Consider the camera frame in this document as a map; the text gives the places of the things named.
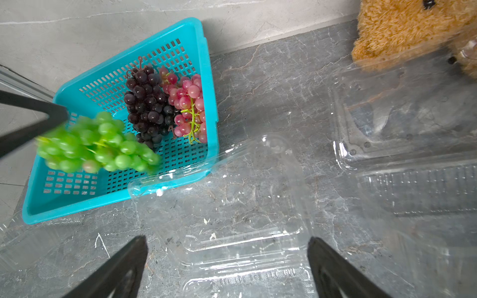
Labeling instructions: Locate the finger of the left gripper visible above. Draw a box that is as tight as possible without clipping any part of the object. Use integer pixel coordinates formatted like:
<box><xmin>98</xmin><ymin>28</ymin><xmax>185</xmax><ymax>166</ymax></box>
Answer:
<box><xmin>1</xmin><ymin>90</ymin><xmax>68</xmax><ymax>158</ymax></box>

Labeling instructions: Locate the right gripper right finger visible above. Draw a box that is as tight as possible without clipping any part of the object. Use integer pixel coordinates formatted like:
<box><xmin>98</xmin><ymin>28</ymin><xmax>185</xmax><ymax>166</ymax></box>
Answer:
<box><xmin>307</xmin><ymin>237</ymin><xmax>390</xmax><ymax>298</ymax></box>

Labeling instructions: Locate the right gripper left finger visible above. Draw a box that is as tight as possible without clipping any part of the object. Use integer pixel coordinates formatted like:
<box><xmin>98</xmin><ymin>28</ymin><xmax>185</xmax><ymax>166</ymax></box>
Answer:
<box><xmin>65</xmin><ymin>235</ymin><xmax>149</xmax><ymax>298</ymax></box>

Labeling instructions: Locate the green grape bunch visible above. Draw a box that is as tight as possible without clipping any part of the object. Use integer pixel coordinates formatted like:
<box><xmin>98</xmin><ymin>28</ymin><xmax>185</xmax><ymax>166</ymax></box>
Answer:
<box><xmin>36</xmin><ymin>112</ymin><xmax>161</xmax><ymax>174</ymax></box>

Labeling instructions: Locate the teal plastic basket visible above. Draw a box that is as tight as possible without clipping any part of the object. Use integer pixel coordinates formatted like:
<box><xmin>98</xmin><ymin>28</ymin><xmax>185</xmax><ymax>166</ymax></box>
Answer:
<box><xmin>22</xmin><ymin>17</ymin><xmax>219</xmax><ymax>225</ymax></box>

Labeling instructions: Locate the clear clamshell container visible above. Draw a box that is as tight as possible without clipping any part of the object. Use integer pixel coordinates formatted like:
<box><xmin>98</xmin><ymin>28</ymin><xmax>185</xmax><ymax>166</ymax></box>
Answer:
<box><xmin>128</xmin><ymin>134</ymin><xmax>317</xmax><ymax>298</ymax></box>
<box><xmin>329</xmin><ymin>38</ymin><xmax>477</xmax><ymax>298</ymax></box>

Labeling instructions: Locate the red grape bunch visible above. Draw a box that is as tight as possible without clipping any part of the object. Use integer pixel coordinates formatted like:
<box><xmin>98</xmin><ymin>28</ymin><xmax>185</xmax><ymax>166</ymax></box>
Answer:
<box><xmin>159</xmin><ymin>67</ymin><xmax>207</xmax><ymax>144</ymax></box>

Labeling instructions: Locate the dark purple grape bunch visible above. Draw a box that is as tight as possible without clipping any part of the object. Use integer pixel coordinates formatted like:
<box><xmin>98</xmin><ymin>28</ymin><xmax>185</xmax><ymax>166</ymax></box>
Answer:
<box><xmin>123</xmin><ymin>57</ymin><xmax>178</xmax><ymax>150</ymax></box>

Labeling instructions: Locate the brown teddy bear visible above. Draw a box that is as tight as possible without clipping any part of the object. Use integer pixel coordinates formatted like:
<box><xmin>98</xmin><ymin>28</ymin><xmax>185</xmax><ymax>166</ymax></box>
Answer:
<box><xmin>352</xmin><ymin>1</ymin><xmax>477</xmax><ymax>78</ymax></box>

